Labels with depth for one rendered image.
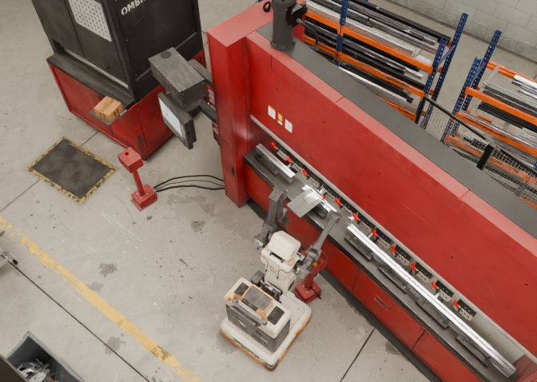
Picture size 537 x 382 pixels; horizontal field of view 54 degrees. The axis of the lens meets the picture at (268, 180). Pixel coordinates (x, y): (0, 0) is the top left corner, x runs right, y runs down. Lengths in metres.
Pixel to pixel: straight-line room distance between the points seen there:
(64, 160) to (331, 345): 3.73
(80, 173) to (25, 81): 1.85
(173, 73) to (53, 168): 2.64
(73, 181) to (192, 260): 1.77
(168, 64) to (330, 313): 2.81
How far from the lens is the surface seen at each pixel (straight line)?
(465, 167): 3.55
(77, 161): 6.60
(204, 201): 5.95
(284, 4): 3.82
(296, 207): 4.69
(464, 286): 4.02
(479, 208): 3.39
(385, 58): 5.89
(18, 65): 8.11
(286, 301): 5.06
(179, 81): 4.39
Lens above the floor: 4.96
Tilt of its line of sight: 55 degrees down
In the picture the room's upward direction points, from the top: straight up
